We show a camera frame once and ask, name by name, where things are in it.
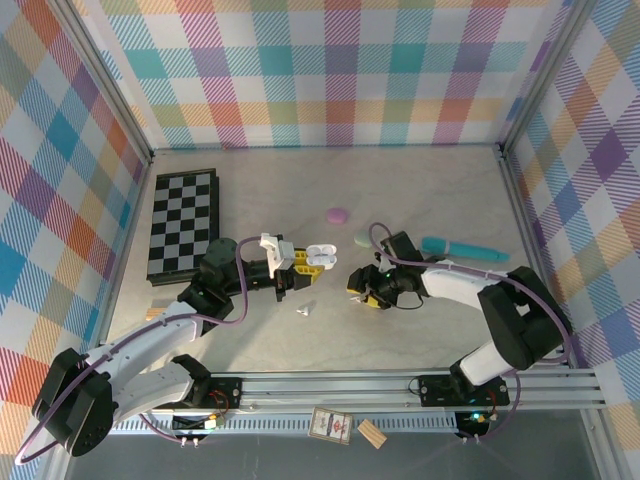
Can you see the teal elongated plastic device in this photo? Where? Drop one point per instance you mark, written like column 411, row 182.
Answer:
column 465, row 250

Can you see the long aluminium mounting rail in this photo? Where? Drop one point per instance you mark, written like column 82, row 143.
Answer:
column 325, row 390

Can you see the mint green egg half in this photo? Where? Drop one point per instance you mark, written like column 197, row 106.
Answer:
column 361, row 239

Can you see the black grey folding chessboard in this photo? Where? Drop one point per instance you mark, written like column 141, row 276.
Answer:
column 180, row 220

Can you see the black controller board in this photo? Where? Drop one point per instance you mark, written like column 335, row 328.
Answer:
column 475, row 421
column 195, row 422

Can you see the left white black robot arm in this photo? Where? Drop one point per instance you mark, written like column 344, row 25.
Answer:
column 75, row 400

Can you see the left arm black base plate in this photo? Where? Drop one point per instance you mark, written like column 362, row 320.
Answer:
column 225, row 392

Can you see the aluminium frame post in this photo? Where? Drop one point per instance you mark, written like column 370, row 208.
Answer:
column 102, row 75
column 545, row 75

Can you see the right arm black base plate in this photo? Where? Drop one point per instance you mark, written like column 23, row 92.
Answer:
column 435, row 390

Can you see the wooden block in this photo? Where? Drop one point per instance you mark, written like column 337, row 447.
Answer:
column 372, row 433
column 155, row 314

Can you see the aluminium side rail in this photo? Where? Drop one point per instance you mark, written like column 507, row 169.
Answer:
column 120, row 260
column 517, row 200

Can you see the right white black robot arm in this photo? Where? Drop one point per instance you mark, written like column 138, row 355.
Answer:
column 525, row 320

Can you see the white earbud charging case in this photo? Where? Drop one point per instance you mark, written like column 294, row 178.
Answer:
column 320, row 255

